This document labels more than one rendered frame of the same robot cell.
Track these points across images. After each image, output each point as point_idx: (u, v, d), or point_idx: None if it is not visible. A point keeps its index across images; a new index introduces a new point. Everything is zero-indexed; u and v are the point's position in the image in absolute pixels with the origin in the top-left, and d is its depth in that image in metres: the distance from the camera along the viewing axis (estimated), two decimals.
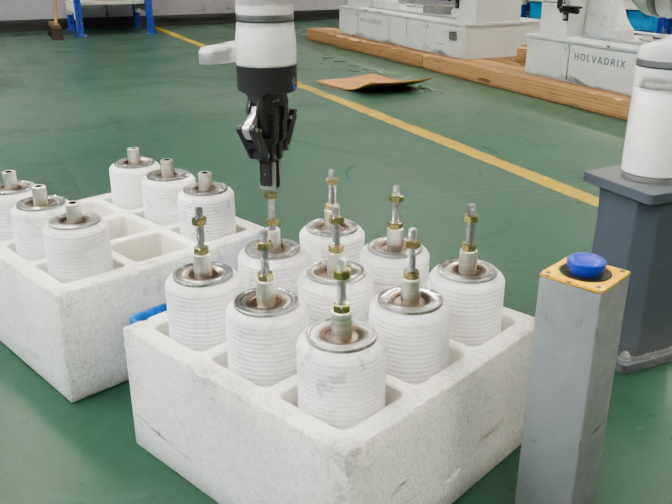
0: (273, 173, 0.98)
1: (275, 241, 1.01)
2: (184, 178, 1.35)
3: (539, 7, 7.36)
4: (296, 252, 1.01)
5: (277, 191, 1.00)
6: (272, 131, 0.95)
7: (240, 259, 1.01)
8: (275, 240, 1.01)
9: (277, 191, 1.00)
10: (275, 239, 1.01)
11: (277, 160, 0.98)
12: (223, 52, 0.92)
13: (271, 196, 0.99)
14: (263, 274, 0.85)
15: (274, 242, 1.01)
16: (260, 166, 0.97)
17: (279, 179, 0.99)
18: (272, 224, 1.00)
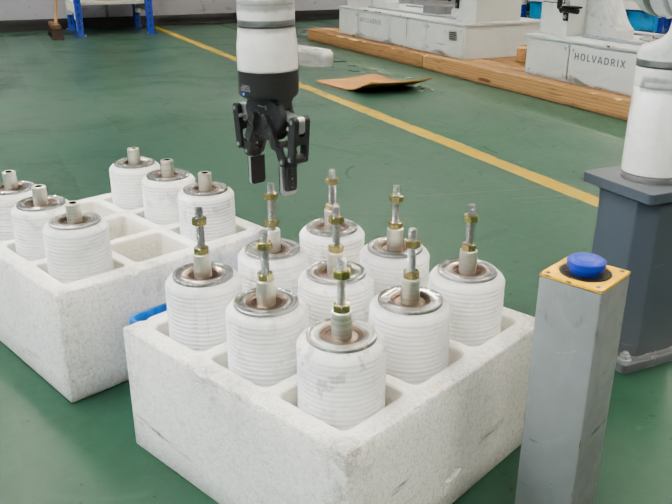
0: (249, 166, 1.00)
1: (275, 241, 1.01)
2: (184, 178, 1.35)
3: (539, 7, 7.36)
4: (295, 252, 1.01)
5: (267, 195, 0.99)
6: (248, 126, 0.97)
7: (240, 259, 1.01)
8: (275, 240, 1.01)
9: (266, 194, 0.99)
10: (275, 239, 1.01)
11: (280, 166, 0.95)
12: None
13: (265, 194, 1.00)
14: (263, 274, 0.85)
15: (274, 242, 1.01)
16: (255, 156, 1.02)
17: (279, 186, 0.96)
18: (266, 222, 1.02)
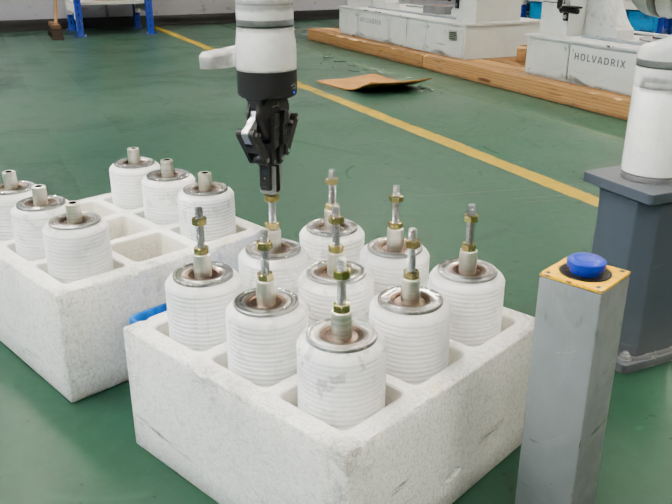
0: (273, 177, 0.98)
1: (276, 241, 1.01)
2: (184, 178, 1.35)
3: (539, 7, 7.36)
4: (296, 252, 1.01)
5: (267, 197, 0.99)
6: (272, 136, 0.95)
7: (241, 259, 1.01)
8: (276, 240, 1.01)
9: (266, 196, 0.99)
10: (276, 239, 1.01)
11: (277, 164, 0.98)
12: (223, 57, 0.92)
13: (267, 196, 1.01)
14: (263, 274, 0.85)
15: (275, 242, 1.01)
16: (260, 170, 0.97)
17: (279, 183, 0.99)
18: (268, 224, 1.02)
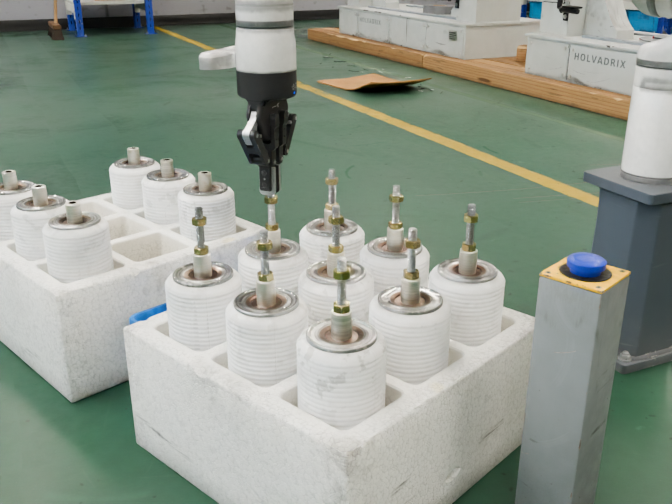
0: (273, 178, 0.98)
1: None
2: (184, 178, 1.35)
3: (539, 7, 7.36)
4: (272, 257, 0.99)
5: (277, 196, 1.00)
6: (272, 136, 0.95)
7: (245, 247, 1.05)
8: None
9: (277, 196, 1.00)
10: (267, 239, 1.01)
11: (277, 165, 0.98)
12: (223, 57, 0.92)
13: (271, 201, 0.99)
14: (263, 274, 0.85)
15: None
16: (260, 171, 0.97)
17: (279, 184, 0.99)
18: (272, 229, 1.01)
